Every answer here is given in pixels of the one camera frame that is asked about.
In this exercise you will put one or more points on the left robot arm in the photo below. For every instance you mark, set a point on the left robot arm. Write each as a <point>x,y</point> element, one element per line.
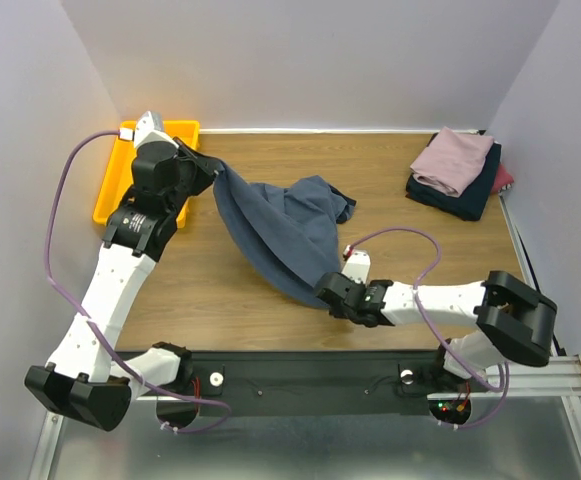
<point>85,379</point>

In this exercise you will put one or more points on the aluminium frame rail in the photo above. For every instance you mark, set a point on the aluminium frame rail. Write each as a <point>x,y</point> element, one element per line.
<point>560,378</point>

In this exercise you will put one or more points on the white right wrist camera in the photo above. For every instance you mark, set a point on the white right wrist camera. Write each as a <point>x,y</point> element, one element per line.
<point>357,264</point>

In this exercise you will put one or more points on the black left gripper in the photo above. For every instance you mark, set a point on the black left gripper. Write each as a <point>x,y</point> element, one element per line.
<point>208,163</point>

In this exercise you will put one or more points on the pink folded tank top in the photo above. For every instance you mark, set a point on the pink folded tank top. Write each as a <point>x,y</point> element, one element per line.
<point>451,161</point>

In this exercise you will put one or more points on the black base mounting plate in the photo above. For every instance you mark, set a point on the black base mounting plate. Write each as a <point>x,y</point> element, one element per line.
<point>316,383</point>

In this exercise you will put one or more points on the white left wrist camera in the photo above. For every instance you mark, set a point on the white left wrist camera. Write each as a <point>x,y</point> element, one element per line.
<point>149,128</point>

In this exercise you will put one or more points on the maroon folded tank top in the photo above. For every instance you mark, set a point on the maroon folded tank top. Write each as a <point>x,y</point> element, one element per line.
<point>503,180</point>

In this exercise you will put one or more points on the blue-grey tank top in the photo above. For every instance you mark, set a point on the blue-grey tank top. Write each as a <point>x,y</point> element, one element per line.
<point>288,234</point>

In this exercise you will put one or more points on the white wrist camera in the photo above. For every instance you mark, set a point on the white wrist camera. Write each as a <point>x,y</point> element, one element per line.
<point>357,264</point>
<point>149,128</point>

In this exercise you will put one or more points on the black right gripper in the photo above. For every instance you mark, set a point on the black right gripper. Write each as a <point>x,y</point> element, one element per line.
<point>331,288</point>

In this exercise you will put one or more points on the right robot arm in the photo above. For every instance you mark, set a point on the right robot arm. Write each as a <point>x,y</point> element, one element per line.
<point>512,321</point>

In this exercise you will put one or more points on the yellow plastic tray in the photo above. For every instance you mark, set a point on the yellow plastic tray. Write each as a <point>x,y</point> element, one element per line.
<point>118,178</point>

